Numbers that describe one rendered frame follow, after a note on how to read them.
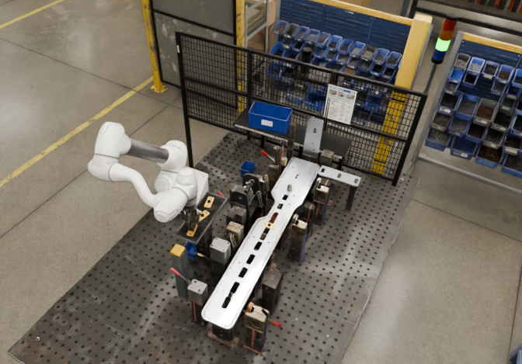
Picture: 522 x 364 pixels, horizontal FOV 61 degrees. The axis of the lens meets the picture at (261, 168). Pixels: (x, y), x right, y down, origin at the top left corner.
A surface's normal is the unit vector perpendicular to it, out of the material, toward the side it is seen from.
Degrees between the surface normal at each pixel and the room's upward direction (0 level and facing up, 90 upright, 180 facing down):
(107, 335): 0
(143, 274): 0
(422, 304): 0
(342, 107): 90
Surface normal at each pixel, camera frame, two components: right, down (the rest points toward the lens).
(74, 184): 0.04, -0.73
